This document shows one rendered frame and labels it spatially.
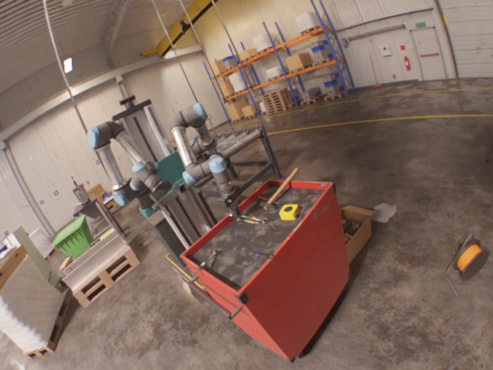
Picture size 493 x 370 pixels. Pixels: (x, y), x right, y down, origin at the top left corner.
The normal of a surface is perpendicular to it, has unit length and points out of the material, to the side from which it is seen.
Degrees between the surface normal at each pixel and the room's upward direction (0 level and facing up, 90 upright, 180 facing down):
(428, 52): 90
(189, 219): 90
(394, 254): 0
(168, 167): 90
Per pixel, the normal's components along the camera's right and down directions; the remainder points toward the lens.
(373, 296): -0.38, -0.84
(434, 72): -0.66, 0.53
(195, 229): 0.65, 0.05
